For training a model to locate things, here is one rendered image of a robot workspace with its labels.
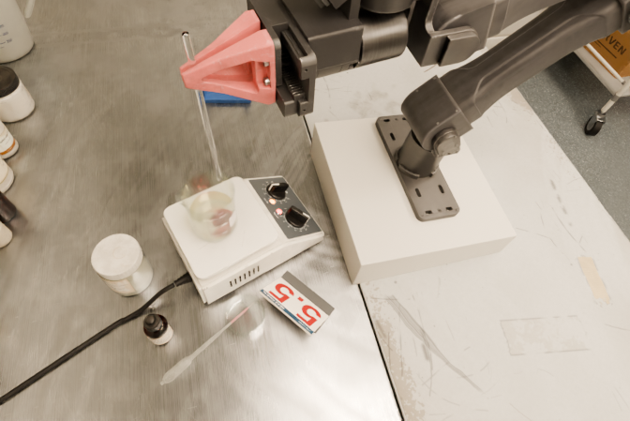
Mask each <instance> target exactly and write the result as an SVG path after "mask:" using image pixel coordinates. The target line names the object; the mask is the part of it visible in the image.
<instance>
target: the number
mask: <svg viewBox="0 0 630 421"><path fill-rule="evenodd" d="M265 291H267V292H268V293H269V294H270V295H272V296H273V297H274V298H275V299H276V300H277V301H278V302H279V303H280V304H281V305H282V306H284V307H285V308H286V309H287V310H289V311H290V312H291V313H292V314H293V315H295V316H296V317H297V318H298V319H299V320H301V321H302V322H303V323H304V324H306V325H307V326H308V327H309V328H310V329H312V330H313V329H314V328H315V327H316V326H317V325H318V324H319V323H320V322H321V321H322V320H323V319H324V318H325V316H324V315H323V314H322V313H321V312H319V311H318V310H317V309H316V308H314V307H313V306H312V305H310V303H309V302H308V301H307V300H305V299H304V298H303V297H302V296H300V295H299V294H298V293H297V292H295V291H294V290H293V289H292V288H290V287H289V286H288V285H287V284H285V283H284V282H283V281H282V280H281V279H280V280H278V281H277V282H275V283H274V284H272V285H271V286H269V287H268V288H266V289H265Z"/></svg>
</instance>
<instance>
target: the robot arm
mask: <svg viewBox="0 0 630 421"><path fill-rule="evenodd" d="M544 8H547V9H546V10H544V11H543V12H542V13H540V14H539V15H538V16H536V17H535V18H534V19H532V20H531V21H529V22H528V23H526V24H525V25H523V26H522V27H520V28H519V29H518V30H517V31H516V32H514V33H513V34H511V35H510V36H508V37H507V38H505V39H504V40H502V41H501V42H499V43H498V44H497V45H495V46H494V47H492V48H491V49H489V50H488V51H486V52H485V53H483V54H481V55H480V56H478V57H476V58H475V59H473V60H472V61H470V62H469V63H467V64H465V65H463V66H461V67H459V68H456V69H451V70H449V71H448V72H446V73H445V74H443V75H442V76H441V77H440V78H439V77H438V76H437V75H435V76H433V77H432V78H430V79H429V80H428V81H426V82H425V83H423V84H422V85H420V86H419V87H417V88H416V89H414V90H413V91H412V92H411V93H410V94H409V95H408V96H407V97H405V99H404V100H403V102H402V104H401V108H400V109H401V112H402V113H403V114H398V115H387V116H380V117H378V118H377V120H376V123H375V126H376V128H377V130H378V132H379V134H380V136H381V138H382V142H383V144H384V147H385V149H386V151H387V153H388V156H389V157H390V159H391V162H392V164H393V166H394V168H395V171H396V173H397V177H398V179H399V181H400V183H401V185H402V187H403V189H404V192H405V194H406V196H407V198H408V201H409V203H410V205H411V208H412V210H413V212H414V215H415V217H416V219H417V220H419V221H421V222H427V221H432V220H437V219H442V218H452V217H455V216H456V215H457V214H458V212H459V210H460V209H459V206H458V203H457V201H456V199H455V197H454V195H453V193H452V191H451V189H450V187H449V186H448V184H447V182H446V180H445V178H444V176H443V173H442V171H441V169H440V167H439V166H440V162H441V160H442V159H443V157H444V156H449V155H454V154H457V153H458V152H459V151H460V146H461V143H460V137H461V136H463V135H464V134H466V133H467V132H469V131H470V130H472V129H473V127H472V125H471V123H473V122H474V121H476V120H477V119H479V118H480V117H482V116H483V114H484V113H485V112H486V111H487V110H488V109H489V108H490V107H491V106H492V105H493V104H494V103H496V102H497V101H498V100H499V99H501V98H502V97H503V96H505V95H506V94H508V93H509V92H510V91H512V90H513V89H515V88H516V87H518V86H519V85H521V84H523V83H525V82H526V81H528V80H529V79H530V78H531V77H533V76H534V75H536V74H538V73H539V72H541V71H542V70H544V69H545V68H547V67H549V66H551V65H552V64H554V63H555V62H557V61H558V60H560V59H561V58H563V57H565V56H566V55H567V54H569V53H571V52H573V51H575V50H577V49H579V48H581V47H583V46H585V45H587V44H589V43H591V42H593V41H596V40H597V39H600V38H606V37H607V36H609V35H610V34H612V33H613V32H615V31H617V30H618V31H619V32H620V33H621V34H624V33H625V32H627V31H628V30H630V0H247V11H245V12H244V13H243V14H242V15H241V16H240V17H239V18H238V19H237V20H236V21H235V22H234V23H232V24H231V25H230V26H229V27H228V28H227V29H226V30H225V31H224V32H223V33H222V34H221V35H220V36H219V37H218V38H217V39H216V40H215V41H214V42H212V43H211V44H210V45H209V46H208V47H206V48H205V49H204V50H202V51H201V52H200V53H198V54H197V55H195V60H196V66H194V67H193V68H189V64H188V61H187V62H186V63H185V64H184V65H183V66H182V67H180V73H181V76H182V80H183V82H184V85H185V88H189V89H196V90H203V91H209V92H216V93H222V94H227V95H231V96H235V97H239V98H245V99H249V100H252V101H256V102H260V103H263V104H267V105H269V104H273V103H275V102H276V103H277V105H278V107H279V109H280V111H281V113H282V115H283V116H284V117H286V116H290V115H293V114H297V115H298V116H302V115H306V114H309V113H313V109H314V96H315V82H316V79H318V78H321V77H325V76H328V75H332V74H336V73H339V72H343V71H346V70H350V69H354V68H360V67H363V66H367V65H371V64H374V63H378V62H381V61H385V60H389V59H392V58H396V57H399V56H401V55H402V54H403V53H404V51H405V49H406V46H407V48H408V49H409V51H410V52H411V54H412V56H413V57H414V59H415V60H416V62H417V63H418V64H419V66H420V67H426V66H431V65H436V64H437V65H438V66H439V67H444V66H449V65H453V64H457V63H461V62H463V61H465V60H467V59H468V58H470V57H471V56H472V55H473V54H474V53H475V52H477V51H480V50H482V49H485V47H486V44H487V40H488V38H492V37H494V36H497V35H499V34H500V33H501V31H502V30H503V29H505V28H506V27H508V26H509V25H511V24H513V23H515V22H517V21H519V20H521V19H523V18H525V17H527V16H529V15H531V14H533V13H534V12H536V11H539V10H541V9H544ZM240 64H241V65H240ZM447 210H449V211H447Z"/></svg>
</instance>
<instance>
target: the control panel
mask: <svg viewBox="0 0 630 421"><path fill-rule="evenodd" d="M248 182H249V183H250V184H251V185H252V187H253V188H254V190H255V191H256V193H257V194H258V196H259V197H260V199H261V200H262V202H263V203H264V205H265V206H266V208H267V209H268V211H269V212H270V214H271V215H272V217H273V218H274V220H275V221H276V223H277V225H278V226H279V228H280V229H281V230H282V231H283V233H284V234H285V236H286V237H287V238H288V239H293V238H296V237H300V236H304V235H308V234H312V233H318V232H321V231H322V230H321V228H320V227H319V226H318V224H317V223H316V221H315V220H314V219H313V217H312V216H311V215H310V213H309V212H308V210H307V209H306V208H305V207H304V206H303V204H302V203H301V201H300V200H299V199H298V197H297V196H296V195H295V193H294V192H293V190H292V189H291V187H290V186H289V187H288V188H287V190H286V191H285V192H286V196H285V198H284V199H283V200H277V199H275V198H273V197H271V196H270V195H269V194H268V192H267V190H266V188H267V186H268V185H269V184H272V183H287V182H286V180H285V179H284V178H283V177H273V178H263V179H252V180H248ZM270 200H274V201H275V203H271V202H270ZM292 205H293V206H295V207H297V208H298V209H300V210H301V211H303V212H305V213H306V214H308V215H309V220H308V221H307V223H305V225H304V226H303V227H302V228H296V227H293V226H292V225H291V224H290V223H289V222H288V221H287V219H286V217H285V216H286V213H287V212H288V210H289V209H290V207H291V206H292ZM278 209H279V210H281V212H282V213H281V214H280V213H278V212H277V210H278Z"/></svg>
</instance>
